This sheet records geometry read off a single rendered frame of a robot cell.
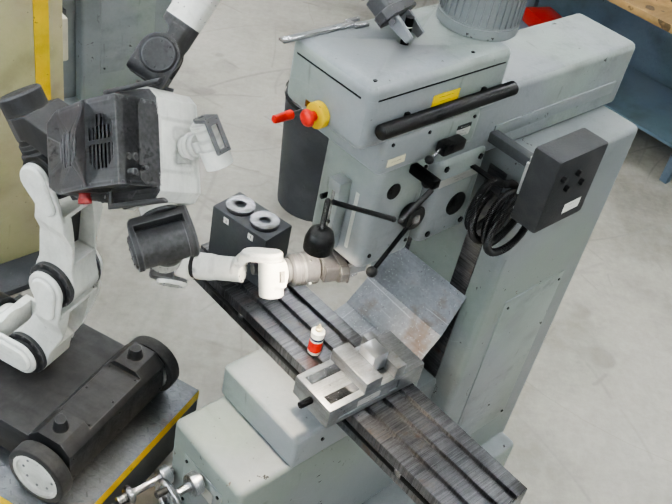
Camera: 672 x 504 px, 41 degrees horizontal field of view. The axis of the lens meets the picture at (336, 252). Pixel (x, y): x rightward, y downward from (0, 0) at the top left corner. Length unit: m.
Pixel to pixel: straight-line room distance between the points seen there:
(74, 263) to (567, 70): 1.41
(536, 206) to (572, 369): 2.12
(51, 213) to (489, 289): 1.22
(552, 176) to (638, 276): 2.86
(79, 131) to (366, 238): 0.72
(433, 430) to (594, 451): 1.53
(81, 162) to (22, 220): 2.02
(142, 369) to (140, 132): 1.08
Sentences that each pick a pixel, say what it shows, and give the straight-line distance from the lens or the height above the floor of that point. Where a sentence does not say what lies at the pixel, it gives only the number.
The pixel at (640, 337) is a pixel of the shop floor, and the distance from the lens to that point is 4.61.
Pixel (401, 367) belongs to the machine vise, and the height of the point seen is 1.01.
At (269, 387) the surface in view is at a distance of 2.64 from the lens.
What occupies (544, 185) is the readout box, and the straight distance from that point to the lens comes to 2.19.
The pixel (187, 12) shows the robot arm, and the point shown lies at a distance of 2.17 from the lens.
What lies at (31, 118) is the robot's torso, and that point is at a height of 1.52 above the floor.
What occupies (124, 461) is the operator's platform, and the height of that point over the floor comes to 0.40.
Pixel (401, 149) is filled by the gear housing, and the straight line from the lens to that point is 2.08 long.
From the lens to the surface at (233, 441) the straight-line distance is 2.65.
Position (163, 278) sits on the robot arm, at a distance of 2.38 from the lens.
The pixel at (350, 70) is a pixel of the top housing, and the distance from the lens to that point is 1.93.
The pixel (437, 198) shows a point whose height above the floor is 1.48.
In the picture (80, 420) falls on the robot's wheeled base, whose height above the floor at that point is 0.61.
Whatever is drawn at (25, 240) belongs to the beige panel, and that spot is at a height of 0.12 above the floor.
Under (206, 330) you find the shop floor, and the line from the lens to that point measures 3.94.
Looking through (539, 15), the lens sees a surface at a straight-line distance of 6.68.
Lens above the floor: 2.77
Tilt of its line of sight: 38 degrees down
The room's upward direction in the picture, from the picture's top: 13 degrees clockwise
